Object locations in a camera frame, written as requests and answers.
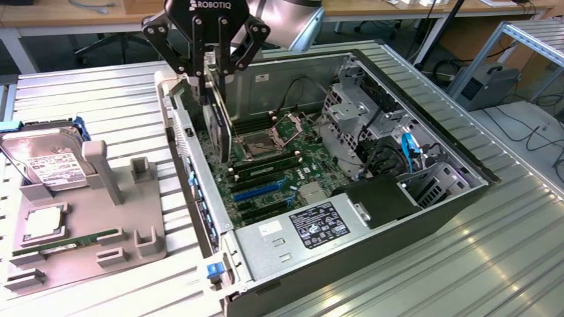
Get black RAM slot bank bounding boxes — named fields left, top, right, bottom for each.
left=230, top=112, right=277, bottom=139
left=228, top=150, right=305, bottom=182

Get hard disk with blue carrier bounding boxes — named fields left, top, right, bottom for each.
left=0, top=114, right=92, bottom=193

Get black chair star base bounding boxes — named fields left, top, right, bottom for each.
left=72, top=31, right=170, bottom=66

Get black power wire bundle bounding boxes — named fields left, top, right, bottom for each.
left=354, top=108, right=409, bottom=181

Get coiled black cable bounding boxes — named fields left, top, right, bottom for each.
left=433, top=58, right=460, bottom=83

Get silver perforated drive cage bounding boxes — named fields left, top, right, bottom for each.
left=317, top=82, right=400, bottom=181

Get wooden desk with white legs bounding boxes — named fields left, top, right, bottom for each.
left=0, top=0, right=177, bottom=75

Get black floor cables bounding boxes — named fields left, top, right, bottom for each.
left=482, top=94, right=564, bottom=155

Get long wooden desk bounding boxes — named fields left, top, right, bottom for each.
left=324, top=0, right=556, bottom=64

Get silver CPU chip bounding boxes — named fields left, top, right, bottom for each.
left=24, top=208, right=64, bottom=237

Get black graphics card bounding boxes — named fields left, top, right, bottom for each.
left=202, top=46, right=234, bottom=163

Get open black PC case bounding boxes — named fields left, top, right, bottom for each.
left=153, top=48, right=502, bottom=317

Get blue data wire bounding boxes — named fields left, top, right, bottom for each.
left=401, top=131, right=420, bottom=174

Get small black chair base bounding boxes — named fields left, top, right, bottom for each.
left=333, top=18, right=402, bottom=34

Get grey plastic parts rack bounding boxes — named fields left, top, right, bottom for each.
left=2, top=140, right=169, bottom=300

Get silver chipset heatsink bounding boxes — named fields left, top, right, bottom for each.
left=298, top=184, right=329, bottom=203

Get loose green RAM stick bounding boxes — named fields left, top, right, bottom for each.
left=12, top=229, right=120, bottom=257

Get CPU socket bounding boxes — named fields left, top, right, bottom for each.
left=240, top=133, right=277, bottom=162

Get black plastic fan shroud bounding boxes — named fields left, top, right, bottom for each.
left=332, top=173, right=428, bottom=230

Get blue expansion slot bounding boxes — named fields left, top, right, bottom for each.
left=232, top=180, right=286, bottom=203

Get aluminium frame slat table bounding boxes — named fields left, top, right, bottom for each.
left=446, top=18, right=564, bottom=110

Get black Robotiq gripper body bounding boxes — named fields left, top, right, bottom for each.
left=164, top=0, right=250, bottom=46

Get black slanted stand pole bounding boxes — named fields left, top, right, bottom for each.
left=420, top=0, right=466, bottom=65

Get grey power supply unit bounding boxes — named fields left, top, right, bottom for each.
left=234, top=193, right=370, bottom=282

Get green motherboard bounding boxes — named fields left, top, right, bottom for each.
left=193, top=108, right=336, bottom=229

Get black expansion slot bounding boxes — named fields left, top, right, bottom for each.
left=240, top=201, right=290, bottom=223

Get grey floor box with handle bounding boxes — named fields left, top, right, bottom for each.
left=457, top=65, right=524, bottom=112

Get metal socket cover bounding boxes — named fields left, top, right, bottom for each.
left=268, top=112, right=305, bottom=148

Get black looped wire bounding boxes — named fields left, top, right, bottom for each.
left=280, top=75, right=332, bottom=112

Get silver slotted disk bay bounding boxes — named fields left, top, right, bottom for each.
left=396, top=160, right=480, bottom=209

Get installed RAM stick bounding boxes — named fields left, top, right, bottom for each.
left=237, top=160, right=294, bottom=178

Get light blue cable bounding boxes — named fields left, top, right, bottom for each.
left=69, top=0, right=118, bottom=15

